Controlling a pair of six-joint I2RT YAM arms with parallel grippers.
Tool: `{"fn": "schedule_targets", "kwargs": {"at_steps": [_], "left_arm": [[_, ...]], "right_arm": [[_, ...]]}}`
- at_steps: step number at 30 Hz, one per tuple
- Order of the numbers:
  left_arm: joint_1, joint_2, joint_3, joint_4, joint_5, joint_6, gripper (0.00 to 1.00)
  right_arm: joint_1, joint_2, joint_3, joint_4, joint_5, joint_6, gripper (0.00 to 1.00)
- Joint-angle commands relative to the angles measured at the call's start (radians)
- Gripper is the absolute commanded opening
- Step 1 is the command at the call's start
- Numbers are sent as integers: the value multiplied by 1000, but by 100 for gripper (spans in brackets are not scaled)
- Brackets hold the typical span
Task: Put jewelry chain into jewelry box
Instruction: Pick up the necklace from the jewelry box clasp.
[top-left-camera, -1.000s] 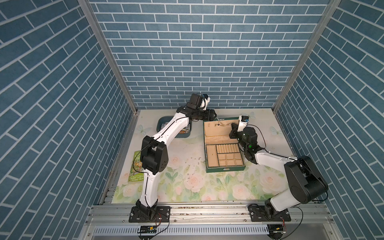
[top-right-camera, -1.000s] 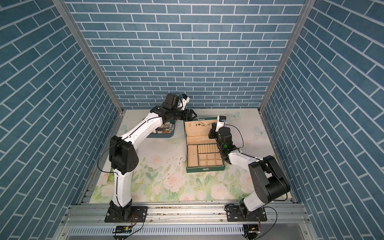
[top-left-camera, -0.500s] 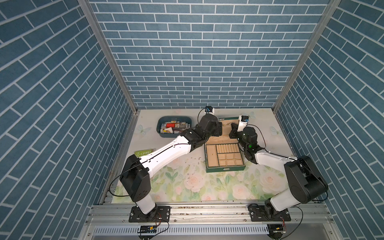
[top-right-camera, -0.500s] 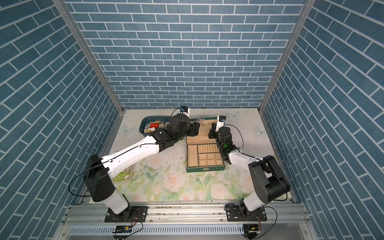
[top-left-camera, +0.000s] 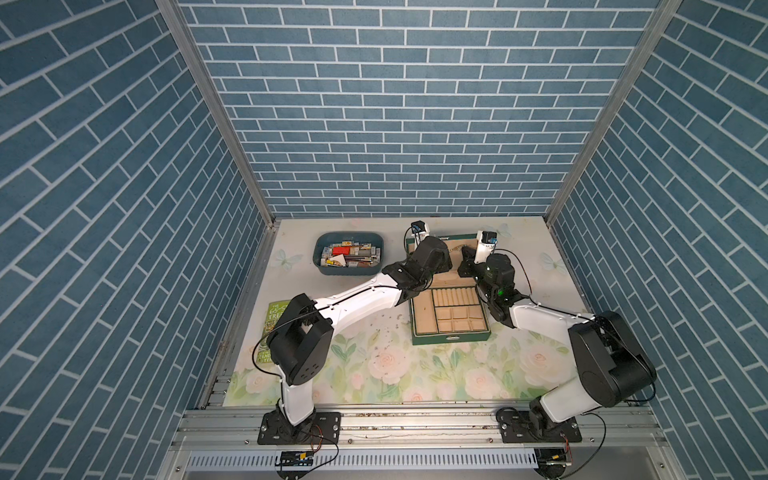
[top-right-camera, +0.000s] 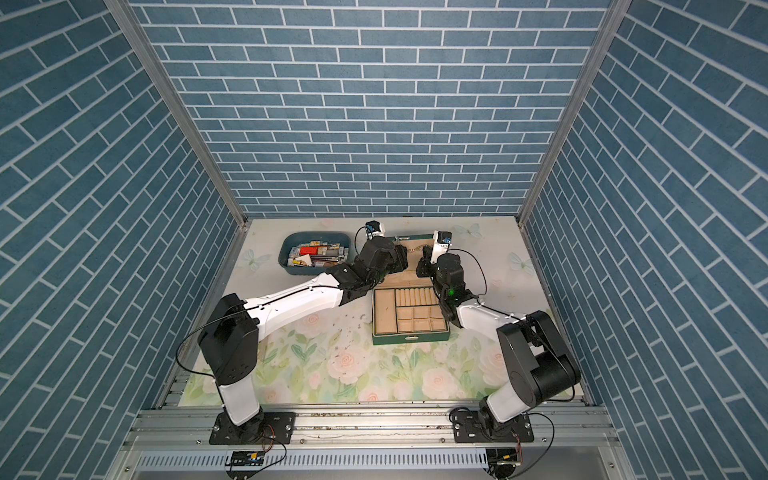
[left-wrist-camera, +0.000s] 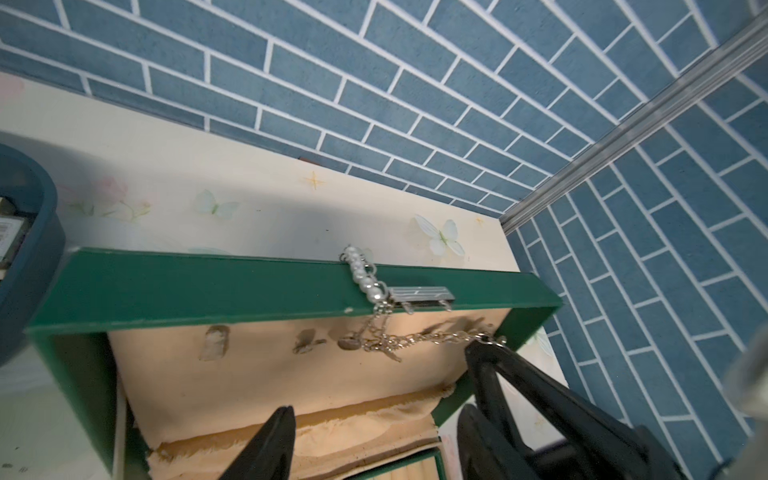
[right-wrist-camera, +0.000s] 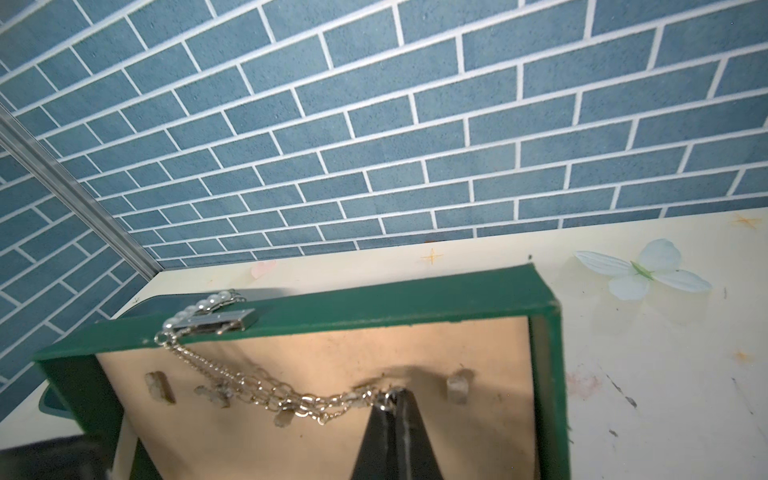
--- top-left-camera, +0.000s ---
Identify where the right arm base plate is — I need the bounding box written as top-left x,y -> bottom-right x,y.
495,407 -> 582,444

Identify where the blue plastic tray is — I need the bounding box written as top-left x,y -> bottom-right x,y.
313,231 -> 383,276

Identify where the left controller board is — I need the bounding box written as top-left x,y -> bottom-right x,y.
275,451 -> 315,471

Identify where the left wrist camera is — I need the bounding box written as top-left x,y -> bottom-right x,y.
410,220 -> 430,246

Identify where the green jewelry box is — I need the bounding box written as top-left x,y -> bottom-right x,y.
409,234 -> 491,346

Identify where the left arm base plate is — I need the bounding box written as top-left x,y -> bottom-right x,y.
257,409 -> 341,445

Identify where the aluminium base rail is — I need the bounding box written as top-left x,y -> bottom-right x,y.
159,401 -> 684,479

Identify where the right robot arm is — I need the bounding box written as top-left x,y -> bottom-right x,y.
458,246 -> 657,431

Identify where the floral table mat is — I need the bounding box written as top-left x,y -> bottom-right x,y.
223,217 -> 585,407

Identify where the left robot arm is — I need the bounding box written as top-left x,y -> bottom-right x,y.
266,236 -> 452,427

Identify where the red box in tray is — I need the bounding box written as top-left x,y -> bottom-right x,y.
332,246 -> 351,256

